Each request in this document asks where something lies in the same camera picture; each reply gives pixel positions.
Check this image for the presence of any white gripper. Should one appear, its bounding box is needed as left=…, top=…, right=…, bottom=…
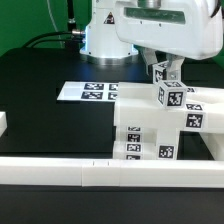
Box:
left=114, top=0, right=223, bottom=80

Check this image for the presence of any white tagged cube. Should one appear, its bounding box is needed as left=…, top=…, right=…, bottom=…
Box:
left=153, top=61, right=168, bottom=84
left=157, top=80, right=187, bottom=109

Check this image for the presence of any white chair seat part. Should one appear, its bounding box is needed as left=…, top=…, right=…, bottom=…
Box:
left=113, top=83, right=188, bottom=161

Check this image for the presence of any white chair back frame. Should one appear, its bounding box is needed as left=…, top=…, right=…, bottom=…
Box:
left=114, top=81, right=224, bottom=134

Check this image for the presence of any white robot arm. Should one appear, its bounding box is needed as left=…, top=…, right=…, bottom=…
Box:
left=80, top=0, right=223, bottom=80

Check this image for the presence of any white right fence bar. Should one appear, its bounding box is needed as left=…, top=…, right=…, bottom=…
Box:
left=203, top=133, right=224, bottom=161

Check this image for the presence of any white fence bar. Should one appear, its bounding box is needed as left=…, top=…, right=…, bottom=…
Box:
left=203, top=133, right=224, bottom=161
left=0, top=112, right=7, bottom=137
left=0, top=157, right=224, bottom=188

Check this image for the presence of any black vertical pole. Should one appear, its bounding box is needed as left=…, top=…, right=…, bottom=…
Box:
left=64, top=0, right=76, bottom=51

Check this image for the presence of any white left fence bar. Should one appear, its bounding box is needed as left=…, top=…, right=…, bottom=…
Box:
left=0, top=112, right=7, bottom=137

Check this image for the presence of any white front fence bar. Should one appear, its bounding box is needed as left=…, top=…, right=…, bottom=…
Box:
left=0, top=157, right=224, bottom=188

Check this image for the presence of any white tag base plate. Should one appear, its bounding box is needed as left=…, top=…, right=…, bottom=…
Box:
left=57, top=81, right=118, bottom=102

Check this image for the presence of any black cable with connector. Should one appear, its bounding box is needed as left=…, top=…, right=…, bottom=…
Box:
left=21, top=29, right=87, bottom=49

